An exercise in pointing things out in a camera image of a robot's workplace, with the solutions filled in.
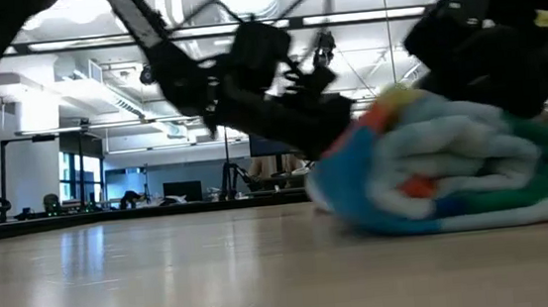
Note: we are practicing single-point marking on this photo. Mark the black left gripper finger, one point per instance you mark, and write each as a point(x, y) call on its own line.
point(315, 80)
point(301, 126)

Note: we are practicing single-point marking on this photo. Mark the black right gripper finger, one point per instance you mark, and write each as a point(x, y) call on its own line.
point(492, 92)

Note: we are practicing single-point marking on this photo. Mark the dinosaur print towel green border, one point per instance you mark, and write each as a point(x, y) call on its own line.
point(454, 167)

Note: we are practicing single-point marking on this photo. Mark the black background robot arm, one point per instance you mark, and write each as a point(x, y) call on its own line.
point(228, 175)

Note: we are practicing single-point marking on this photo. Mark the large black monitor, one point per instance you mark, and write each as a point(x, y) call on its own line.
point(268, 146)

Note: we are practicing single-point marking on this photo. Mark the white headset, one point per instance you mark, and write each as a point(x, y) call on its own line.
point(300, 171)

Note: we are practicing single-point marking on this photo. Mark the person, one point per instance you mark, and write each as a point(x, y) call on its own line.
point(262, 167)

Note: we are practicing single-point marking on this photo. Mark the linear ceiling light strip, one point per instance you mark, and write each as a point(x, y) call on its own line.
point(366, 15)

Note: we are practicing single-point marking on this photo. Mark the black round speaker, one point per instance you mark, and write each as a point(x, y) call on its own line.
point(146, 75)

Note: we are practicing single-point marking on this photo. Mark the small black monitor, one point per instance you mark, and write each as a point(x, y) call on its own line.
point(183, 190)

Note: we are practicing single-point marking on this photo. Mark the black hanging camera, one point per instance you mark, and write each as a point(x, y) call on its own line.
point(325, 44)

